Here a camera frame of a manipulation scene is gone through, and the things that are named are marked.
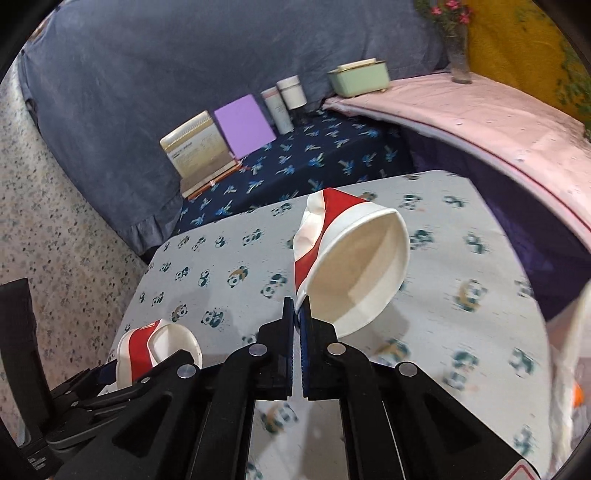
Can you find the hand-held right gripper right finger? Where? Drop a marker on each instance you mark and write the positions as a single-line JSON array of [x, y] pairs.
[[303, 360]]

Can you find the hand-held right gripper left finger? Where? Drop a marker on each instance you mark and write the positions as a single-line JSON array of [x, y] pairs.
[[287, 350]]

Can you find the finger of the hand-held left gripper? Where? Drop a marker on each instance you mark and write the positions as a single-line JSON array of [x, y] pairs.
[[83, 387], [87, 415]]

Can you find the red and white paper cup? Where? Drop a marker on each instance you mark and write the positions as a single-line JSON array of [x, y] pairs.
[[360, 263], [143, 346]]

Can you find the white plastic bag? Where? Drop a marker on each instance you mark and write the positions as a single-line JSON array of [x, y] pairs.
[[570, 369]]

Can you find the panda printed tablecloth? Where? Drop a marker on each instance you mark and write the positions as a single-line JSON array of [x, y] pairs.
[[461, 258]]

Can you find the navy printed cloth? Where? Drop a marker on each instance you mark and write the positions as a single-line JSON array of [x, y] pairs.
[[323, 152]]

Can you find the beige cardboard box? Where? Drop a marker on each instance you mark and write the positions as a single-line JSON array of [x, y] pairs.
[[198, 147]]

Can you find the tall white bottle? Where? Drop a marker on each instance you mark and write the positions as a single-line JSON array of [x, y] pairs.
[[279, 110]]

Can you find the dark purple cloth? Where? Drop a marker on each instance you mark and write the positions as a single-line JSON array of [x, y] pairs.
[[508, 221]]

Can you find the short white jar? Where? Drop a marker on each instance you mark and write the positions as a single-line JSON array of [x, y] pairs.
[[292, 94]]

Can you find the pale green box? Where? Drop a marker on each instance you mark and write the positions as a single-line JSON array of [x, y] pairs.
[[360, 78]]

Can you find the pink cloth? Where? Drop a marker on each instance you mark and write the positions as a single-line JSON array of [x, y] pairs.
[[485, 120]]

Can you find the grey-blue blanket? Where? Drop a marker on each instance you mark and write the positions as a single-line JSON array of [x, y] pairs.
[[161, 69]]

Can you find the glass vase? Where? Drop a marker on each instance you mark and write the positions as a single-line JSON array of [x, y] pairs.
[[459, 55]]

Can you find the red flower bunch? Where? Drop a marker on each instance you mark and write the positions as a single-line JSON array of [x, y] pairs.
[[445, 11]]

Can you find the yellow cloth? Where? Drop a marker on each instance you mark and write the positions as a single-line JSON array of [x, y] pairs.
[[517, 41]]

